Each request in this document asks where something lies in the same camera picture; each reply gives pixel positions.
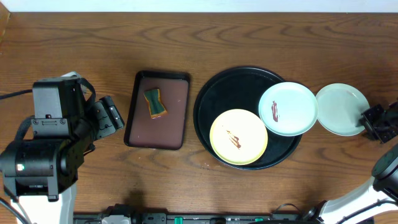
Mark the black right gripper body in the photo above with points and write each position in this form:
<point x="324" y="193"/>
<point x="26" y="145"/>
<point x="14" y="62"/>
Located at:
<point x="383" y="125"/>

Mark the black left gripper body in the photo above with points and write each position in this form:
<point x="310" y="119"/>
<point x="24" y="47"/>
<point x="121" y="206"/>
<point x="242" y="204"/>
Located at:
<point x="109" y="116"/>

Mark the light green plate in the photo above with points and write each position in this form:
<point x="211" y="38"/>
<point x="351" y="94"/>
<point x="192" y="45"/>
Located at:
<point x="288" y="109"/>
<point x="340" y="107"/>

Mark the green yellow sponge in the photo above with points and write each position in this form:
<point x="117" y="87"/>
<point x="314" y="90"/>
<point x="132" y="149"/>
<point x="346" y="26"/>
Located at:
<point x="154" y="102"/>

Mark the yellow plate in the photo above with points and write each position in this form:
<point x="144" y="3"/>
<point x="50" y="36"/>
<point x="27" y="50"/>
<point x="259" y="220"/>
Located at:
<point x="238" y="137"/>

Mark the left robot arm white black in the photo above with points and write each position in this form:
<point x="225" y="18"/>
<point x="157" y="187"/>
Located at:
<point x="40" y="166"/>

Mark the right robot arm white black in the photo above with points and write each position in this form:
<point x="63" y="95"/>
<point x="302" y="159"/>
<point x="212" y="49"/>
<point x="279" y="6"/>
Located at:
<point x="379" y="193"/>

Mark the black rectangular sponge tray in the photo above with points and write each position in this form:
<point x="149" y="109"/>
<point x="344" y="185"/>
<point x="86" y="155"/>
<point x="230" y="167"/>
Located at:
<point x="165" y="132"/>

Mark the round black serving tray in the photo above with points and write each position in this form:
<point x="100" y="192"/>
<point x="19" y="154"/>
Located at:
<point x="240" y="88"/>

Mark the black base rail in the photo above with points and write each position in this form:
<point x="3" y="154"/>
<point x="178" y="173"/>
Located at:
<point x="125" y="214"/>

